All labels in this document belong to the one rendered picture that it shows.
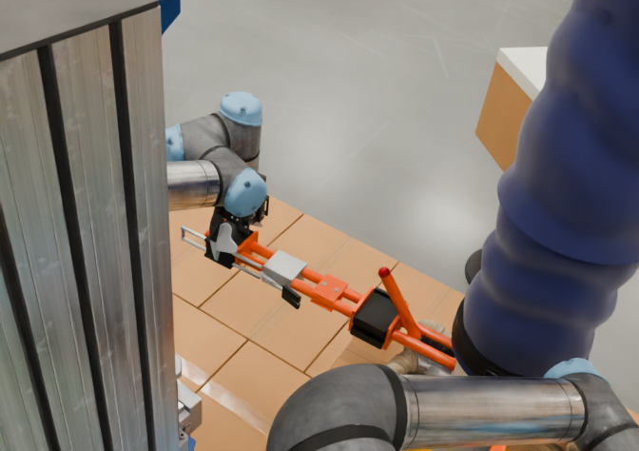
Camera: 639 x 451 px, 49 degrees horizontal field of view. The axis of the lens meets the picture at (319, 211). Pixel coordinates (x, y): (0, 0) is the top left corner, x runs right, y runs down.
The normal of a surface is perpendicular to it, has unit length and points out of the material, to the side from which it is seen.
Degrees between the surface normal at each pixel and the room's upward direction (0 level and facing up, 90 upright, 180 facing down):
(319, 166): 0
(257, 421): 0
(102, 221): 90
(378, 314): 1
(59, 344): 90
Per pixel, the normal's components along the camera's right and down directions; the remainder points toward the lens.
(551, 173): -0.85, 0.37
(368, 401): 0.62, -0.69
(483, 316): -0.88, -0.05
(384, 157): 0.11, -0.76
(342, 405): 0.24, -0.84
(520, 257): -0.68, 0.63
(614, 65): -0.58, 0.15
